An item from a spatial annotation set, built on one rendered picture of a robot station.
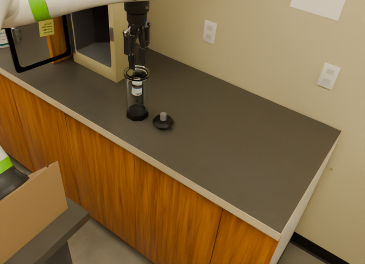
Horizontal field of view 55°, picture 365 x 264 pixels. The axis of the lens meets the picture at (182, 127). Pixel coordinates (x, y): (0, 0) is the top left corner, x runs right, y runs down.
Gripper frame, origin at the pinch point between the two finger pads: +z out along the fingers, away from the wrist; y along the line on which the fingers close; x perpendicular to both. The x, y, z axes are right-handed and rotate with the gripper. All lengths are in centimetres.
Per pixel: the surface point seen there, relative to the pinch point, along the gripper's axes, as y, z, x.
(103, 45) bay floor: -26, 21, -48
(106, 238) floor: 15, 122, -12
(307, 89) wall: -56, 16, 57
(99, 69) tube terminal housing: -12.7, 25.2, -37.1
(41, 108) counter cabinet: 14, 44, -54
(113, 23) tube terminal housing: -12.8, -3.3, -25.3
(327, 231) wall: -56, 97, 94
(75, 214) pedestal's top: 54, 28, 21
